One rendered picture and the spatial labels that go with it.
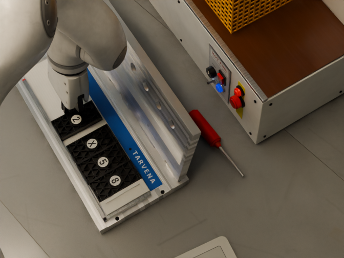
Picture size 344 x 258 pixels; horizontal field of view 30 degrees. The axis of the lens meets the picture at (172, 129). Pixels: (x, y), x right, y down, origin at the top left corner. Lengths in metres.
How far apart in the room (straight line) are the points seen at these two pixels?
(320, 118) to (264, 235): 0.29
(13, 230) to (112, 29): 0.49
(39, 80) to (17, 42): 0.77
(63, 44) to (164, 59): 0.37
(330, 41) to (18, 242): 0.73
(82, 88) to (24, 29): 0.58
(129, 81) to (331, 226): 0.50
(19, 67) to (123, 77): 0.65
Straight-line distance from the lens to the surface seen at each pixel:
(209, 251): 1.27
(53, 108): 1.41
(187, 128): 1.14
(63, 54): 1.18
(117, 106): 1.39
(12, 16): 0.69
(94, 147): 1.34
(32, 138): 1.42
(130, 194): 1.29
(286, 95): 1.23
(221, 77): 1.30
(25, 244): 1.33
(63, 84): 1.26
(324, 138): 1.39
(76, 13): 1.04
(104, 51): 1.08
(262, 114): 1.24
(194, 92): 1.42
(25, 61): 0.71
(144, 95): 1.29
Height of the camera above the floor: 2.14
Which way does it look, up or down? 64 degrees down
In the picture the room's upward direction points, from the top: 6 degrees counter-clockwise
